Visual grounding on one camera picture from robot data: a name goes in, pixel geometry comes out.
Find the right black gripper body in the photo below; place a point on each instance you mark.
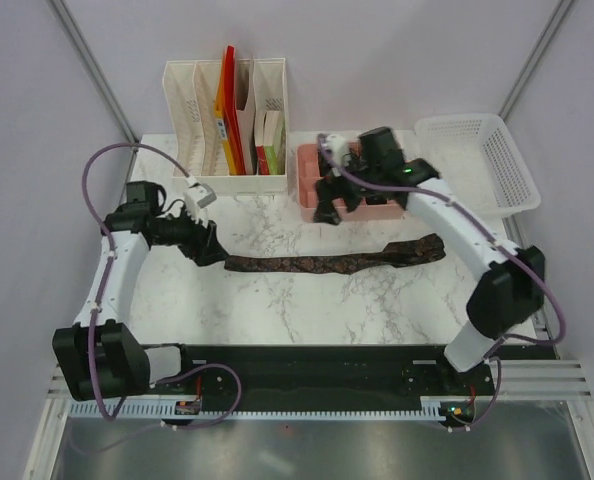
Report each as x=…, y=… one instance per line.
x=346, y=184

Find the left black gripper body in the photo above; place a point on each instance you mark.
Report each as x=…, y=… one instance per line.
x=181, y=232

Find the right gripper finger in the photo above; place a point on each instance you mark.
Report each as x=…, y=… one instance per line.
x=325, y=212
x=352, y=201

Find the dark paisley necktie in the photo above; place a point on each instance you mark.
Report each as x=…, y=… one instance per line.
x=400, y=254

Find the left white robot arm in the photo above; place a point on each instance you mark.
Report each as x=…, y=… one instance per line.
x=98, y=355

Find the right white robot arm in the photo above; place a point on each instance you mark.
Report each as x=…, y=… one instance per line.
x=509, y=279

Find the pink divided storage box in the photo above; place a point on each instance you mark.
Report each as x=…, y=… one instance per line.
x=307, y=167

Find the beige paper folder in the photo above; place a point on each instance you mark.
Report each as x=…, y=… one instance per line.
x=246, y=110

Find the white perforated plastic basket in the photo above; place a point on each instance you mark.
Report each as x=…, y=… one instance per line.
x=477, y=156

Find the white file organizer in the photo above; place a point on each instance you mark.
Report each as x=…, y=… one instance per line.
x=191, y=89

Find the orange red folder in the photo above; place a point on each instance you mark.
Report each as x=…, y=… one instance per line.
x=225, y=114

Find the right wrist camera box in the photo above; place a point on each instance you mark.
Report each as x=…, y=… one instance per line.
x=336, y=153

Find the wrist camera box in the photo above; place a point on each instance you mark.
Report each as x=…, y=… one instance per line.
x=336, y=153
x=197, y=197

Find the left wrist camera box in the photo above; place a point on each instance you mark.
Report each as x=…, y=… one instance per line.
x=197, y=197

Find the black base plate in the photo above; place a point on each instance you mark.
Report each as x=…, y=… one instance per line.
x=322, y=377

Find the white slotted cable duct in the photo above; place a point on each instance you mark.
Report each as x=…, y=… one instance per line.
x=176, y=408

